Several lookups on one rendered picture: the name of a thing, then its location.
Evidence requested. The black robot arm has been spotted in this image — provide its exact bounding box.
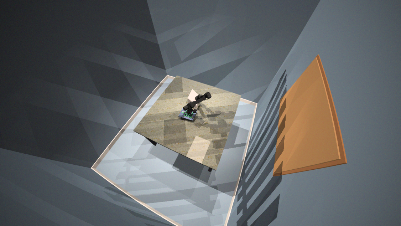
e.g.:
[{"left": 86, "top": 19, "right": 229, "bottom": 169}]
[{"left": 183, "top": 92, "right": 211, "bottom": 114}]

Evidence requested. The grey switch panel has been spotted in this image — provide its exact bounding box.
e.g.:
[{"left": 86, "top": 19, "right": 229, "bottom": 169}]
[{"left": 178, "top": 108, "right": 196, "bottom": 121}]

